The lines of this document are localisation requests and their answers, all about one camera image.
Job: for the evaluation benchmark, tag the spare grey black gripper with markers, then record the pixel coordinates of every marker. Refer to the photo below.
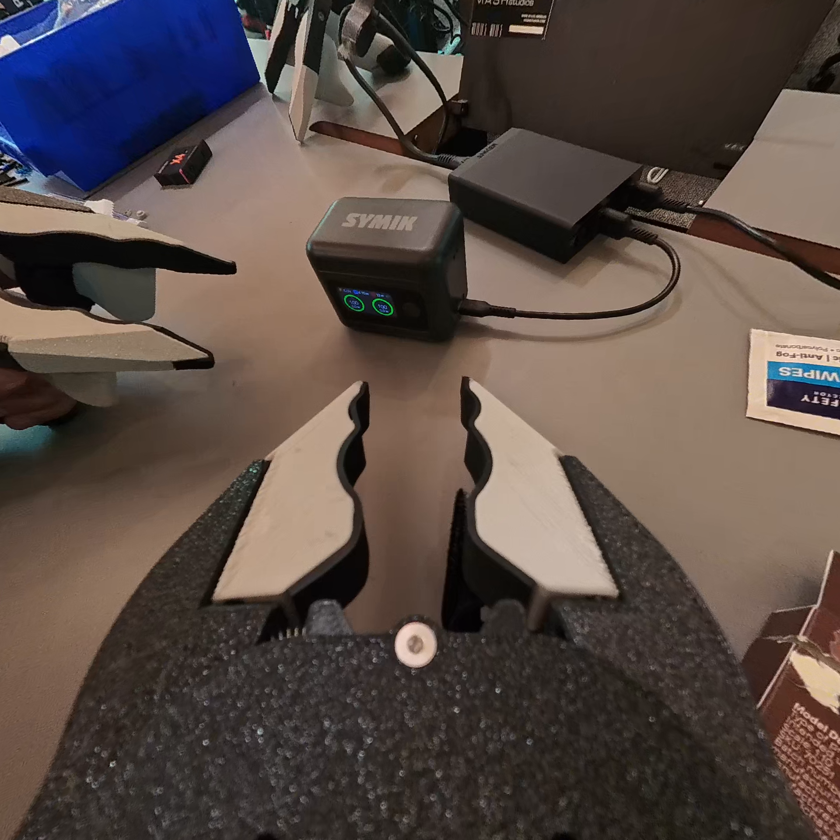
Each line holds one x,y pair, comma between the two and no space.
303,98

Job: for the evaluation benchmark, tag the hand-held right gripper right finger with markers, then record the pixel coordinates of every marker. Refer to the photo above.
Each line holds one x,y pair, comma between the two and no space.
538,525

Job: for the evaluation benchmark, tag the black power adapter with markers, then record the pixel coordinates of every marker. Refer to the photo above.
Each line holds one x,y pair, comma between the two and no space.
538,177

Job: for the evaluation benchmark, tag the white blue lens wipe packet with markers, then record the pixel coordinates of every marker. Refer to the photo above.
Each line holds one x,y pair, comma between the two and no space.
794,380

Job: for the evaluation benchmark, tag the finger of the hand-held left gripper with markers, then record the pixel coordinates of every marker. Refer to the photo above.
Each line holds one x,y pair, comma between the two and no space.
98,344
98,229

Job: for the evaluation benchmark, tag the person's left hand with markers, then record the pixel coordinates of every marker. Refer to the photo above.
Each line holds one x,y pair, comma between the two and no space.
29,403

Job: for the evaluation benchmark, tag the small black red-print box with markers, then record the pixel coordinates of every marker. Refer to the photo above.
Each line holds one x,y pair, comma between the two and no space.
187,161

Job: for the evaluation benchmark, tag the brown cardboard box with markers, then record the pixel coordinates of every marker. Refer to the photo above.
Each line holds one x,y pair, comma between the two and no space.
800,722

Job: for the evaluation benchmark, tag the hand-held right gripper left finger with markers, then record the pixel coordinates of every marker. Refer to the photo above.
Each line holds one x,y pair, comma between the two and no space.
295,518

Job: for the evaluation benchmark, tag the blue plastic bin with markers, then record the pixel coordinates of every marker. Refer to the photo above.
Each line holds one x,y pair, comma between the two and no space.
131,85

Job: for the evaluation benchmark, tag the large black white-label box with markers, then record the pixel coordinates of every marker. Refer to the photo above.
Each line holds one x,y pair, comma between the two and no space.
656,85

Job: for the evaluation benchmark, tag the black battery charging case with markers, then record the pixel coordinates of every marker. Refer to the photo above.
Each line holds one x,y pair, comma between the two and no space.
394,262

